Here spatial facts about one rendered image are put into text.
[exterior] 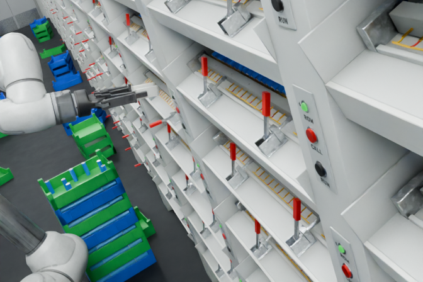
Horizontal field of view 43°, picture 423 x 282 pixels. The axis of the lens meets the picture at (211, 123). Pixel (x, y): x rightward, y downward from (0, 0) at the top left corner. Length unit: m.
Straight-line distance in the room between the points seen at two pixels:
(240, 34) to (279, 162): 0.19
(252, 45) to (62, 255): 1.51
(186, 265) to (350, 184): 2.00
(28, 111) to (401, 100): 1.18
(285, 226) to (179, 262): 1.63
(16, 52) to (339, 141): 1.16
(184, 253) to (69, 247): 0.69
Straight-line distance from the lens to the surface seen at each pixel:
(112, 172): 2.37
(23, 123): 1.50
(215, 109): 1.01
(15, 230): 2.04
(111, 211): 2.43
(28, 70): 1.55
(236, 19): 0.73
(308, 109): 0.56
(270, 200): 1.03
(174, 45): 1.19
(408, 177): 0.61
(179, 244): 2.67
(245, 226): 1.32
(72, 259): 2.08
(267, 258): 1.21
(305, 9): 0.49
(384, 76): 0.48
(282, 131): 0.81
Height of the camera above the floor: 1.50
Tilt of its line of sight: 24 degrees down
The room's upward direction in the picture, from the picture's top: 19 degrees counter-clockwise
